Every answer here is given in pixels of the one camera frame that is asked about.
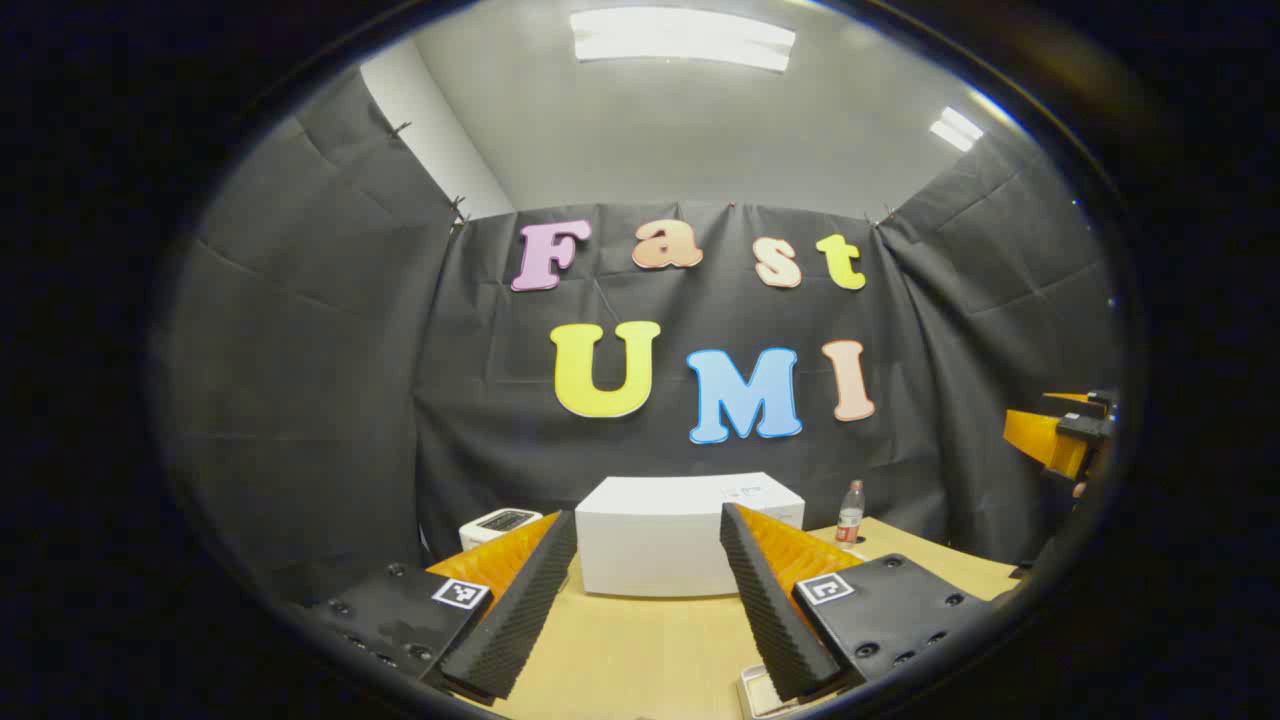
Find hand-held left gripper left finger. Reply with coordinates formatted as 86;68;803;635
300;510;581;701

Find white toaster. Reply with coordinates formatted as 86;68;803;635
459;508;544;553

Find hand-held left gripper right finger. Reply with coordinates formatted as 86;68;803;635
720;503;1001;703

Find large ceiling light panel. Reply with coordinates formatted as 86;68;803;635
570;8;797;73

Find white microwave oven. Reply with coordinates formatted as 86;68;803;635
575;473;807;598

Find small white rectangular tray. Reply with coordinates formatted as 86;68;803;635
737;665;801;719

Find black backdrop cloth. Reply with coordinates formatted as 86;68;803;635
160;65;1126;611

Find small ceiling light panel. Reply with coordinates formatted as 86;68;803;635
928;106;985;153

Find clear bottle with red label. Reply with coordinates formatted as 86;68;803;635
836;480;866;546

